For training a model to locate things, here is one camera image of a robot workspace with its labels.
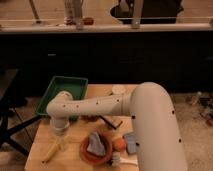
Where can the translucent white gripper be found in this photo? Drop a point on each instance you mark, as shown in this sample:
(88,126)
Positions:
(59,125)

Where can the yellow banana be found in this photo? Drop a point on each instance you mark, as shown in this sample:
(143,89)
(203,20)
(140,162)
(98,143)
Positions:
(56,146)

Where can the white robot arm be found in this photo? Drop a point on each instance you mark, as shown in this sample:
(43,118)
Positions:
(159,145)

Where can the green plastic tray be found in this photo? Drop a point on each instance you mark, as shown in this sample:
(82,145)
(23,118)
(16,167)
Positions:
(74,85)

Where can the brown grape bunch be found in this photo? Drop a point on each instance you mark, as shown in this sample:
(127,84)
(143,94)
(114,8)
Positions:
(90,118)

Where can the grey blue crumpled cloth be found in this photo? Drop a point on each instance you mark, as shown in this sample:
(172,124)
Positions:
(95,145)

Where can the orange clay plate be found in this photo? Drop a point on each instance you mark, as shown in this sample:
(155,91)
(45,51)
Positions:
(92,159)

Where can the black stand left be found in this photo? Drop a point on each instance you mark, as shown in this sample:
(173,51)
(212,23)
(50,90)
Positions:
(6,133)

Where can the wooden block with black edge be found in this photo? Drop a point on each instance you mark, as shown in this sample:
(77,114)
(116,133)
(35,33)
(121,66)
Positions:
(112,122)

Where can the small orange ball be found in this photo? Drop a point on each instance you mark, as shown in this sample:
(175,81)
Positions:
(119,144)

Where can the white black dish brush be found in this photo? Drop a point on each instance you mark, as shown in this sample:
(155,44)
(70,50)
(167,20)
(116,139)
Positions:
(116,159)

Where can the white cup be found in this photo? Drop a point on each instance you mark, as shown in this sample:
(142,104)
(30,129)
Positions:
(118,89)

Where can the blue sponge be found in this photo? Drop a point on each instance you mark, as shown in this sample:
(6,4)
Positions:
(130,143)

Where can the red object on counter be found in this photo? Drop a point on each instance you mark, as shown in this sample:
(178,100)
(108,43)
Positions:
(88,21)

